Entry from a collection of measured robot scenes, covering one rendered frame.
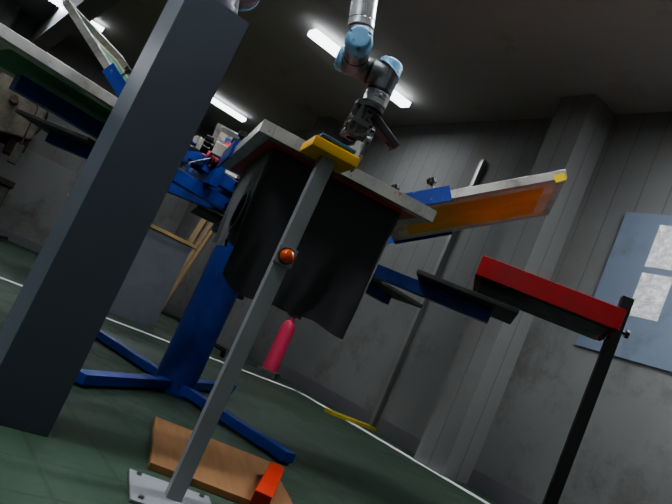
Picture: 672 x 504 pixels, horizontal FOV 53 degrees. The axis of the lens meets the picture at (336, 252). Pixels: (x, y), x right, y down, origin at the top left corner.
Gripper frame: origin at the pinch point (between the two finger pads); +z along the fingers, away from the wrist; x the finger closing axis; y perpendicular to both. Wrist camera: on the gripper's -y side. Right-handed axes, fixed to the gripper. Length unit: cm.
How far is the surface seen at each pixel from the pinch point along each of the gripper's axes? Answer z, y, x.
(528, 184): -46, -88, -59
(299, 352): 68, -152, -481
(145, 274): 57, 23, -412
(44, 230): 65, 161, -881
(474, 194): -34, -71, -68
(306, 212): 20.8, 11.6, 21.1
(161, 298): 71, 1, -420
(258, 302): 46, 13, 21
